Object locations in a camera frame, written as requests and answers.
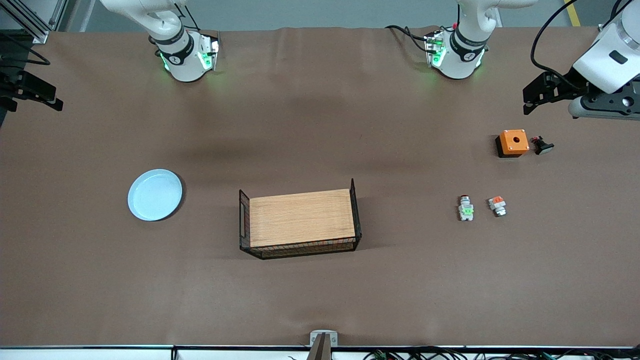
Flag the red push button green block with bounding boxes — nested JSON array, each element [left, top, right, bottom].
[[457, 194, 475, 222]]

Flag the light blue round plate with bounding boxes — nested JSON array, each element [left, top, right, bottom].
[[127, 168, 184, 222]]

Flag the black push button head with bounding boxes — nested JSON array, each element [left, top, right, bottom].
[[530, 135, 555, 156]]

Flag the brown table mat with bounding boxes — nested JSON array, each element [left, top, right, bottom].
[[0, 26, 640, 348]]

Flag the orange button enclosure box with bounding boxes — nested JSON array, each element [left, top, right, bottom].
[[495, 129, 530, 159]]

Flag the aluminium extrusion frame bar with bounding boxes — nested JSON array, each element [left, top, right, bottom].
[[0, 2, 50, 45], [49, 0, 69, 32]]

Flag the black cable at arm base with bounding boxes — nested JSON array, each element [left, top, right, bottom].
[[385, 25, 432, 54]]

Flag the wire tray with wooden bottom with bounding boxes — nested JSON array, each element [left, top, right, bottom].
[[238, 178, 363, 260]]

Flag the tangled black floor cables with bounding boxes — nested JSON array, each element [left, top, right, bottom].
[[362, 347, 640, 360]]

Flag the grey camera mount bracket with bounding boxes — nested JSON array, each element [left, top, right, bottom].
[[309, 330, 339, 360]]

